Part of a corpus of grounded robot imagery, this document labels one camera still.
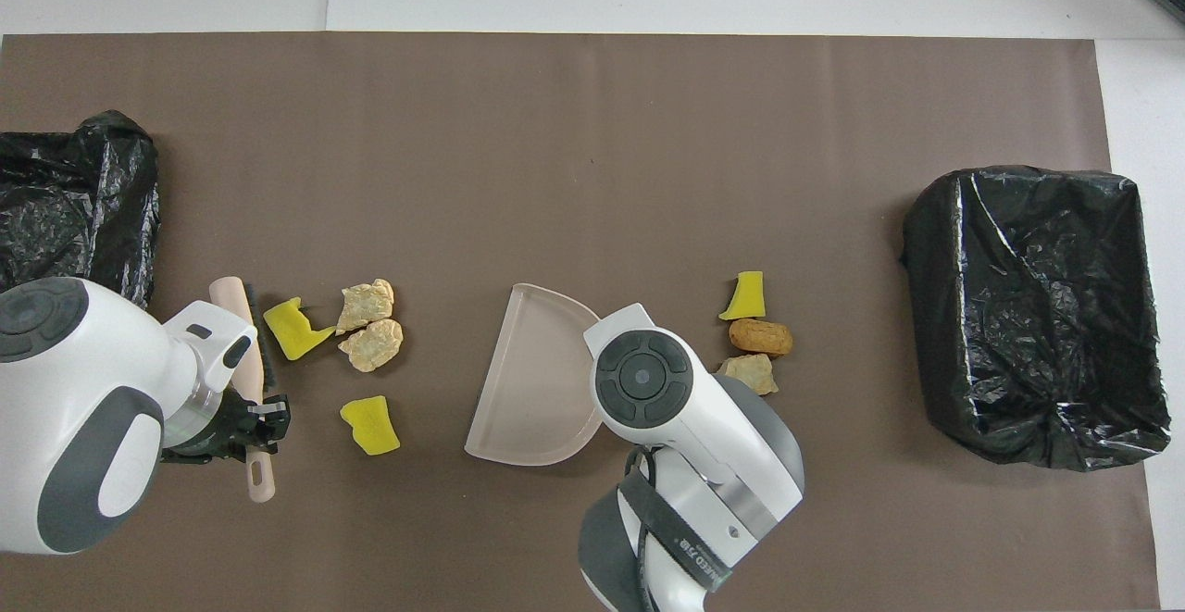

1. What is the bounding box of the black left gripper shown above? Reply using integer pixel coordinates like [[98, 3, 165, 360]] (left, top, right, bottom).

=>
[[162, 388, 292, 465]]

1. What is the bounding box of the notched yellow sponge piece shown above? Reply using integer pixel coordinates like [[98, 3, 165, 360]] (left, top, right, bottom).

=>
[[263, 296, 337, 361]]

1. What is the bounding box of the small yellow sponge piece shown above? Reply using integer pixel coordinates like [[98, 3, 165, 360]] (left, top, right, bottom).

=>
[[340, 395, 402, 456]]

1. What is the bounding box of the beige handled hand brush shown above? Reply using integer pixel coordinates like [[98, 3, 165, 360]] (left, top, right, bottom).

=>
[[208, 277, 279, 504]]

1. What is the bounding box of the rounded beige foam chunk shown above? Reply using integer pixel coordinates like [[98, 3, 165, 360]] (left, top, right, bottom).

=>
[[338, 318, 405, 373]]

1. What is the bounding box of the angular beige foam chunk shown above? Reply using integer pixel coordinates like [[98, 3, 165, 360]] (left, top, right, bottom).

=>
[[335, 279, 395, 335]]

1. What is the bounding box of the pink plastic dustpan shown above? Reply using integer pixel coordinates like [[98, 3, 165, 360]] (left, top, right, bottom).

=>
[[464, 283, 614, 467]]

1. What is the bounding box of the pale foam chunk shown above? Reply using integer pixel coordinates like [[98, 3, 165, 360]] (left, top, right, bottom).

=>
[[717, 354, 780, 397]]

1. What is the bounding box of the curved yellow sponge wedge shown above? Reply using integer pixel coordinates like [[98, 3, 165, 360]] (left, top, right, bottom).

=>
[[718, 271, 767, 322]]

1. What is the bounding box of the brown peanut shaped piece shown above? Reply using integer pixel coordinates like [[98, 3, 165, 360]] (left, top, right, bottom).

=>
[[729, 318, 794, 357]]

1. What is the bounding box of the empty black bag lined bin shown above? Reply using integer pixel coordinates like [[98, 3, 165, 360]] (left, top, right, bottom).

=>
[[0, 110, 161, 309]]

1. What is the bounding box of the black bag lined trash bin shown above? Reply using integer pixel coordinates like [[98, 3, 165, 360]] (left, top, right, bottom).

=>
[[901, 165, 1172, 472]]

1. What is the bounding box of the brown table mat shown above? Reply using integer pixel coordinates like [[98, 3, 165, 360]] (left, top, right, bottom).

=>
[[0, 32, 1161, 612]]

